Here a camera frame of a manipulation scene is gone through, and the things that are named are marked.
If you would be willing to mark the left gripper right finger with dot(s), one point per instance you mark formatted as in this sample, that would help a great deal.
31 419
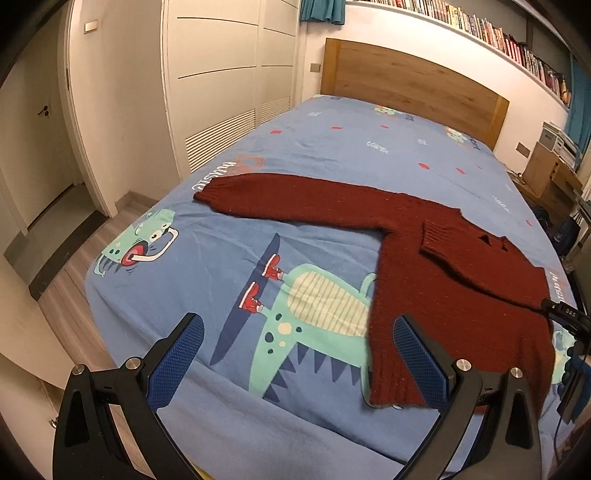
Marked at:
507 444

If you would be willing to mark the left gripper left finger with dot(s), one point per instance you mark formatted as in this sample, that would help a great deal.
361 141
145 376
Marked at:
87 444

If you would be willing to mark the dark red knit sweater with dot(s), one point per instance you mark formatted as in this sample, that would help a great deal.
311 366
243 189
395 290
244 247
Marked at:
470 290

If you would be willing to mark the blue dinosaur bed sheet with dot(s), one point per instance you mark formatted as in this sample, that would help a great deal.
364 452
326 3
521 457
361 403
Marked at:
276 390

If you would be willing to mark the wooden bedside cabinet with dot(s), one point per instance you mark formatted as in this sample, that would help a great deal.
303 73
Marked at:
549 183

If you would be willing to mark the white printer box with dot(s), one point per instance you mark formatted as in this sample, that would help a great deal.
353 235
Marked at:
554 139

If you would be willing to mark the white door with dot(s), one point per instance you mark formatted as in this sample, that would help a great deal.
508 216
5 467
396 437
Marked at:
37 160

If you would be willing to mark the wooden headboard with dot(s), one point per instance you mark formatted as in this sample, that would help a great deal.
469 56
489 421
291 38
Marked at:
409 83

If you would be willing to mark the row of books on shelf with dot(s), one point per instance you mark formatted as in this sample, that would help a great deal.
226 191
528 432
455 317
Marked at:
510 29

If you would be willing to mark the white wardrobe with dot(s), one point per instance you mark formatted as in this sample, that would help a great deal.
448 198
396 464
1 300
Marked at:
227 67

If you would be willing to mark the teal curtain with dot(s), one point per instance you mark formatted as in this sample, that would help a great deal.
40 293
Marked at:
324 11

